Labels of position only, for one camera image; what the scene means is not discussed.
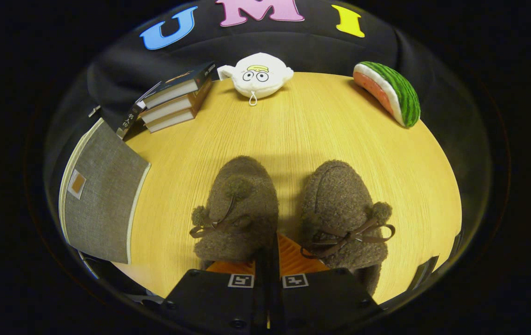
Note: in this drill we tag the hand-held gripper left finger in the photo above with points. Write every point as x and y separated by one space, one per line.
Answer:
261 298

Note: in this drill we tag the brown fuzzy shoe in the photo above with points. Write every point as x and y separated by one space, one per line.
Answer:
247 218
335 200

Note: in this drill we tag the watermelon slice plush toy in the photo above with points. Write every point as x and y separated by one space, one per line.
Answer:
400 90

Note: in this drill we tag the grey fabric storage box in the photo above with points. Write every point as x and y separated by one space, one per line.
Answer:
102 209

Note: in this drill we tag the dark blue book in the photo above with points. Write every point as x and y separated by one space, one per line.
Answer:
182 80

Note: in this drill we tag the brown cover book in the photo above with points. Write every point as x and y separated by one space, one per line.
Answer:
177 104
172 120

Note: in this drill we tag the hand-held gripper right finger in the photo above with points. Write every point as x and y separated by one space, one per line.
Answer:
275 298

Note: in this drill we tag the white plush toy with eyes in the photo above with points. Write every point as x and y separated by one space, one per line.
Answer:
258 77

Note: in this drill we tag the white portrait cover book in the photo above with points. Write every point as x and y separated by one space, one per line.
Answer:
128 121

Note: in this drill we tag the black backdrop cloth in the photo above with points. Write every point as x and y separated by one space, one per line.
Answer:
293 46

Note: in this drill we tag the silver metal clip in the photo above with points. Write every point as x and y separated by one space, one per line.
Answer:
94 111

